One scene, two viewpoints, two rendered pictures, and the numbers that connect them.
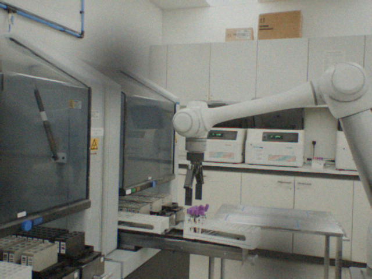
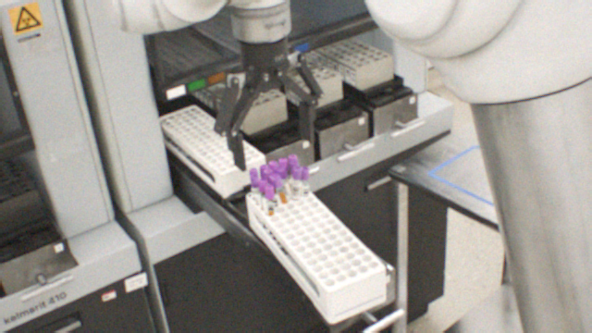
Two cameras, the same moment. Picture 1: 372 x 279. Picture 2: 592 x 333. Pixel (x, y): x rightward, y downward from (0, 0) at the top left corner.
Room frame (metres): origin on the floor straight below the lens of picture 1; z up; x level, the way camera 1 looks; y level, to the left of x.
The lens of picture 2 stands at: (0.82, -0.73, 1.58)
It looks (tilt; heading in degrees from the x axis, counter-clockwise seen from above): 32 degrees down; 39
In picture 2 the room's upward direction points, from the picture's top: 5 degrees counter-clockwise
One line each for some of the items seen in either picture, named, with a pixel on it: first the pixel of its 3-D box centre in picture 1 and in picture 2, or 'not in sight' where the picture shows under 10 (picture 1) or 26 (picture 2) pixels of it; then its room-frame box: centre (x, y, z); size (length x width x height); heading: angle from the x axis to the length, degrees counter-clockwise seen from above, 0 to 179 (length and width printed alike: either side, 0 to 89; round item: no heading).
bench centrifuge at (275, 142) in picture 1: (276, 131); not in sight; (4.06, -0.94, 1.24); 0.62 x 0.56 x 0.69; 161
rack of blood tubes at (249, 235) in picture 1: (221, 232); (311, 243); (1.55, -0.15, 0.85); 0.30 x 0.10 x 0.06; 63
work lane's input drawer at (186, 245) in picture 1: (171, 240); (257, 210); (1.65, 0.05, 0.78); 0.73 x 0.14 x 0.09; 71
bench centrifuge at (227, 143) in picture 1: (222, 131); not in sight; (4.24, -0.39, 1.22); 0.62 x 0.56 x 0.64; 159
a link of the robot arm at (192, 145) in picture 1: (195, 145); (261, 18); (1.61, -0.04, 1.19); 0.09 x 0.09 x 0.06
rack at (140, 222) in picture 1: (133, 222); (208, 150); (1.71, 0.22, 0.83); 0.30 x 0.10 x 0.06; 71
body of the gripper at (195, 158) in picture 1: (195, 162); (265, 62); (1.61, -0.04, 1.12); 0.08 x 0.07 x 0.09; 161
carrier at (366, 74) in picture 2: (167, 200); (372, 72); (2.15, 0.10, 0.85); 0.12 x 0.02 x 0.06; 160
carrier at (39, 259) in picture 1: (43, 258); not in sight; (1.19, 0.43, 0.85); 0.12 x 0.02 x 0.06; 162
